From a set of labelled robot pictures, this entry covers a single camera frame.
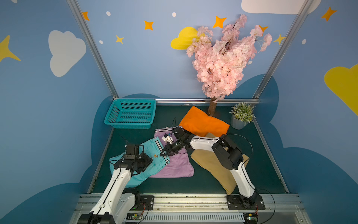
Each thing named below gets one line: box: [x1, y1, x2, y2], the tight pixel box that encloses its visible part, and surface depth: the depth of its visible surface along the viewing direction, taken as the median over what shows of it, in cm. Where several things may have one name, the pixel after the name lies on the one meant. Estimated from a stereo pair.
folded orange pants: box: [179, 105, 230, 137], surface depth 110 cm
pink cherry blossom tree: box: [186, 14, 273, 117], surface depth 72 cm
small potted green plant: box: [229, 101, 256, 130], surface depth 98 cm
